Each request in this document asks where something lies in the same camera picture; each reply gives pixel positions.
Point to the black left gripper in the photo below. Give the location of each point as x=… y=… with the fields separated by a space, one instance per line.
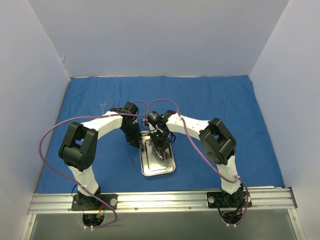
x=135 y=141

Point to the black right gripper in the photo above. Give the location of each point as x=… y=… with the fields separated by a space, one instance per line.
x=161 y=144

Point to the blue surgical drape cloth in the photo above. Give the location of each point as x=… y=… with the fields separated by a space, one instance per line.
x=117 y=165

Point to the stainless steel instrument tray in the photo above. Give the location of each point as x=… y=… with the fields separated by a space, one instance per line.
x=153 y=167

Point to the steel forceps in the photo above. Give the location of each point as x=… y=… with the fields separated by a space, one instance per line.
x=103 y=106
x=151 y=151

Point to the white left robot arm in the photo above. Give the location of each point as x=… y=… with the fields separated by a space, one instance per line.
x=78 y=148

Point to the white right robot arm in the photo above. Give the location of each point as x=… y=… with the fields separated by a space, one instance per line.
x=218 y=143

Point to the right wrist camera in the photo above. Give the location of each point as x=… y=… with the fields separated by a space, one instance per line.
x=153 y=118

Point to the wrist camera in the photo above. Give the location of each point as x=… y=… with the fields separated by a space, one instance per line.
x=153 y=118
x=131 y=108

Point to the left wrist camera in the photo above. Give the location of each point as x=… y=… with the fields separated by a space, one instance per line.
x=131 y=108

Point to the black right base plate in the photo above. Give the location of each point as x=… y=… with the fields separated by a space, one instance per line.
x=223 y=200

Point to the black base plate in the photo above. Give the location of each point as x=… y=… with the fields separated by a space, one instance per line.
x=88 y=203
x=223 y=200

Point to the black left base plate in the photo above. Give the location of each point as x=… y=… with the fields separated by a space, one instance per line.
x=88 y=203

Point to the aluminium front rail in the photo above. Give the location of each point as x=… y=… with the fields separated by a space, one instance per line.
x=261 y=198

